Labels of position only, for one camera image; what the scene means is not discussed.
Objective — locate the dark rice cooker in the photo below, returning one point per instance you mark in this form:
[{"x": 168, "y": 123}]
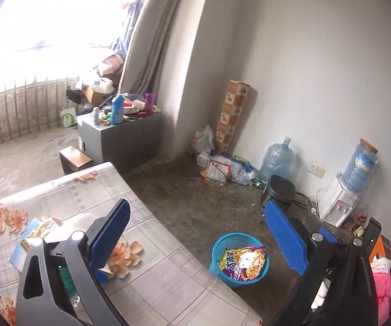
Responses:
[{"x": 280, "y": 190}]

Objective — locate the pile of packets and bottles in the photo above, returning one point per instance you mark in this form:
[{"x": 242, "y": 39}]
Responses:
[{"x": 222, "y": 171}]

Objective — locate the white green paper bag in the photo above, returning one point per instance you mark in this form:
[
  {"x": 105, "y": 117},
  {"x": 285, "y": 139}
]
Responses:
[{"x": 68, "y": 119}]

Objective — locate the table with floral tablecloth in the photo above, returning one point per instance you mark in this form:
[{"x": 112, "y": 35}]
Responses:
[{"x": 168, "y": 278}]

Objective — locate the colourful snack wrappers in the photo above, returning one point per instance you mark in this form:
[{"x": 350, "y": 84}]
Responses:
[{"x": 358, "y": 225}]

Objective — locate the clutter of small items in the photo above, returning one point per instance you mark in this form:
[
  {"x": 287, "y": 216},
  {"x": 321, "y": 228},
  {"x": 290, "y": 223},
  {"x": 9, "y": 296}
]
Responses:
[{"x": 136, "y": 107}]

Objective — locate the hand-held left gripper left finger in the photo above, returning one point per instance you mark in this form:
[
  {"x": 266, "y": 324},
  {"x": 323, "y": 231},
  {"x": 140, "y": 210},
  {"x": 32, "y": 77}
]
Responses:
[{"x": 110, "y": 237}]

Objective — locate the blue dispenser water bottle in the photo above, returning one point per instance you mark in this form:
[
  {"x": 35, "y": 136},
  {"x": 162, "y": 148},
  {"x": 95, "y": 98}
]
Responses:
[{"x": 360, "y": 168}]

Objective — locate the grey curtain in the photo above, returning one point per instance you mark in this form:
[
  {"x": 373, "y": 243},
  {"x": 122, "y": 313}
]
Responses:
[{"x": 158, "y": 34}]

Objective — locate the blue plastic basket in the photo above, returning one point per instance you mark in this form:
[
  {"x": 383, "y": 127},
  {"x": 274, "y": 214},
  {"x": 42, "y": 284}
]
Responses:
[{"x": 229, "y": 239}]

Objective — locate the gold white tissue packet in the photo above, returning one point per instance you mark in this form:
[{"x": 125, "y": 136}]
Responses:
[{"x": 41, "y": 229}]

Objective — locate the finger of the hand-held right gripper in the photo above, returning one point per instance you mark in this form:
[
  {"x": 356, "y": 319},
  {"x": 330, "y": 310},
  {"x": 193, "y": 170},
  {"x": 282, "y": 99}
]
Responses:
[{"x": 328, "y": 234}]

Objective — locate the purple cup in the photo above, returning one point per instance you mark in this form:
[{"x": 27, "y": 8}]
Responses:
[{"x": 149, "y": 103}]

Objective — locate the white plastic bag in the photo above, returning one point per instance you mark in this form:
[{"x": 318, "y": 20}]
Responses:
[{"x": 202, "y": 140}]

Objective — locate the dark blue hanging cloth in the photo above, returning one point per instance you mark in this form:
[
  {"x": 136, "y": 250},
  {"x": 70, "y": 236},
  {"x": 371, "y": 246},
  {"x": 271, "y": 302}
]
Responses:
[{"x": 127, "y": 23}]

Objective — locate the white water dispenser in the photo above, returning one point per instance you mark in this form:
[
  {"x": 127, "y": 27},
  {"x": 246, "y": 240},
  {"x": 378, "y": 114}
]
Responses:
[{"x": 334, "y": 203}]

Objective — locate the metal window railing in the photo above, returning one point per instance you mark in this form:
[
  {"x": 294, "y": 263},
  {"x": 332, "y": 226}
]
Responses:
[{"x": 46, "y": 82}]

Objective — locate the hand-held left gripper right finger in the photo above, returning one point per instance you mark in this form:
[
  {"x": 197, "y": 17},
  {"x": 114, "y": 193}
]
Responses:
[{"x": 287, "y": 241}]

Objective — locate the cardboard box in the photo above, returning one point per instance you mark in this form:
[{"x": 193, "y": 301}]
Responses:
[{"x": 95, "y": 95}]

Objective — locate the grey cabinet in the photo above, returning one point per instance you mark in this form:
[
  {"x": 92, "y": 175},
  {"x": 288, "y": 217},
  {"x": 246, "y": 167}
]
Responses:
[{"x": 124, "y": 142}]

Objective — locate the blue detergent bottle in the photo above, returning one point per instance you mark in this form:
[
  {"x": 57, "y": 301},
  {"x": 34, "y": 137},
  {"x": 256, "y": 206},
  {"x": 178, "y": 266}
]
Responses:
[{"x": 117, "y": 112}]

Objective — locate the pink brown cloth bundle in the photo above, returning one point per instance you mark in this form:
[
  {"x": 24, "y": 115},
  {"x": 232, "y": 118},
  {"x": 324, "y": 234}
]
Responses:
[{"x": 110, "y": 64}]

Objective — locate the black flat object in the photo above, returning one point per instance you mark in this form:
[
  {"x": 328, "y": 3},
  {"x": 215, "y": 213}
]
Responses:
[{"x": 73, "y": 95}]

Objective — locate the small wooden stool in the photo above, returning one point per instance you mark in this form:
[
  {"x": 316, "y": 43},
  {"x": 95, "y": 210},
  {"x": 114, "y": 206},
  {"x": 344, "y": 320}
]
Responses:
[{"x": 76, "y": 158}]

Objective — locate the small white spray bottle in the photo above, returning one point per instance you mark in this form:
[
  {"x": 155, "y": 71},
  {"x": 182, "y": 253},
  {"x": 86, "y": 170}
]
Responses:
[{"x": 96, "y": 117}]

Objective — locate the large clear water jug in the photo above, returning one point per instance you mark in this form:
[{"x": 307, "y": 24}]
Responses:
[{"x": 276, "y": 161}]

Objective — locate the purple snack bag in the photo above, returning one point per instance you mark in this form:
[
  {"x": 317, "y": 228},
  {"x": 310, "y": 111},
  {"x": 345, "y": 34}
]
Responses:
[{"x": 246, "y": 261}]

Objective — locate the rolled floral mat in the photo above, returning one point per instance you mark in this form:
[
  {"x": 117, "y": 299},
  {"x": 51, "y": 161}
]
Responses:
[{"x": 231, "y": 119}]

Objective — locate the wall socket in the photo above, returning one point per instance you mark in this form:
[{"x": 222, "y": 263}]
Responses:
[{"x": 317, "y": 170}]

